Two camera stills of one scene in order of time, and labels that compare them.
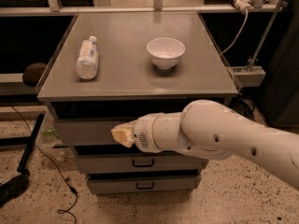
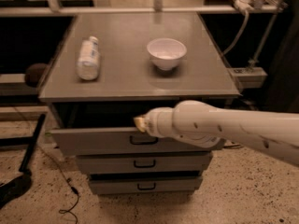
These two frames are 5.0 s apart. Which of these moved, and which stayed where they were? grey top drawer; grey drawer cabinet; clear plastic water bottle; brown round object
Moved: grey top drawer
Stayed: clear plastic water bottle; grey drawer cabinet; brown round object
